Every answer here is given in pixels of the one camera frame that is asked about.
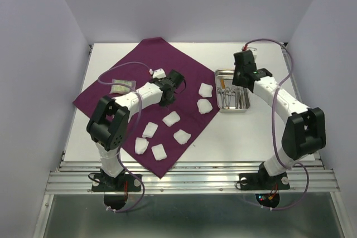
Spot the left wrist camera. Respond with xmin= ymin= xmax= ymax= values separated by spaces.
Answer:
xmin=152 ymin=68 xmax=166 ymax=79

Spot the packaged gauze bag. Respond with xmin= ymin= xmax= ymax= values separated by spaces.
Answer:
xmin=110 ymin=79 xmax=136 ymax=95

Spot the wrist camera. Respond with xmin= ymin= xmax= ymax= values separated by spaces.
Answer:
xmin=152 ymin=68 xmax=166 ymax=79
xmin=246 ymin=47 xmax=258 ymax=55

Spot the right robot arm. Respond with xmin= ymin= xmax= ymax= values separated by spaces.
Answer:
xmin=233 ymin=50 xmax=326 ymax=188

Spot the white gauze pad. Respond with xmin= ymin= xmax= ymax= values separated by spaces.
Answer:
xmin=151 ymin=144 xmax=167 ymax=161
xmin=199 ymin=83 xmax=213 ymax=98
xmin=134 ymin=138 xmax=149 ymax=155
xmin=173 ymin=129 xmax=191 ymax=145
xmin=142 ymin=122 xmax=158 ymax=138
xmin=197 ymin=99 xmax=213 ymax=114
xmin=162 ymin=111 xmax=180 ymax=127

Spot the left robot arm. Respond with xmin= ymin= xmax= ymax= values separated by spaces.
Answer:
xmin=86 ymin=70 xmax=186 ymax=191

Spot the steel hemostat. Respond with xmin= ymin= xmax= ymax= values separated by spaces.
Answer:
xmin=217 ymin=88 xmax=226 ymax=109

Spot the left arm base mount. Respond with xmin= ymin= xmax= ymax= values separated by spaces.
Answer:
xmin=88 ymin=172 xmax=142 ymax=213

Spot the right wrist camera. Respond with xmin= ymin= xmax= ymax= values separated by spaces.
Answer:
xmin=246 ymin=47 xmax=258 ymax=55

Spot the purple cloth drape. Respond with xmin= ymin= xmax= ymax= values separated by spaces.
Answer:
xmin=72 ymin=36 xmax=220 ymax=180

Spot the stainless steel tray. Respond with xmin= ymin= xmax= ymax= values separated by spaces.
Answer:
xmin=214 ymin=69 xmax=250 ymax=113

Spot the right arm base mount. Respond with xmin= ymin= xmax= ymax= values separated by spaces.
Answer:
xmin=235 ymin=172 xmax=290 ymax=208

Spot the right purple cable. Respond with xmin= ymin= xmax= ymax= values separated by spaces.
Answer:
xmin=242 ymin=38 xmax=310 ymax=211

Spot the aluminium rail frame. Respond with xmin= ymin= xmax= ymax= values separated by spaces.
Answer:
xmin=32 ymin=43 xmax=348 ymax=238

